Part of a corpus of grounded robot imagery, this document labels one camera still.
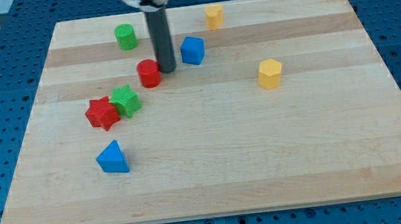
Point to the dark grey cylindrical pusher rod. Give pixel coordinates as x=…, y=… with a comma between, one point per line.
x=161, y=40

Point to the green cylinder block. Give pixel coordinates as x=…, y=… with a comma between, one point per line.
x=126, y=37

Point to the blue cube block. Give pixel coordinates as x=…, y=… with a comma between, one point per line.
x=192, y=50

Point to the red cylinder block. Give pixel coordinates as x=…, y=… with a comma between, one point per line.
x=149, y=72

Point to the yellow heart block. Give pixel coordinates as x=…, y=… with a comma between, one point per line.
x=214, y=14

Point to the green star block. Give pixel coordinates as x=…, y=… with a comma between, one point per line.
x=125, y=100

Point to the red star block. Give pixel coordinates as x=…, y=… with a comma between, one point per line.
x=101, y=113

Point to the yellow hexagon block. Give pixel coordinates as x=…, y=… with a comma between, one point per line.
x=269, y=74

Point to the wooden board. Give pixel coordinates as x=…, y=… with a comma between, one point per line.
x=209, y=141

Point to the blue triangle block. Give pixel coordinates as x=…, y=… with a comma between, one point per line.
x=112, y=160

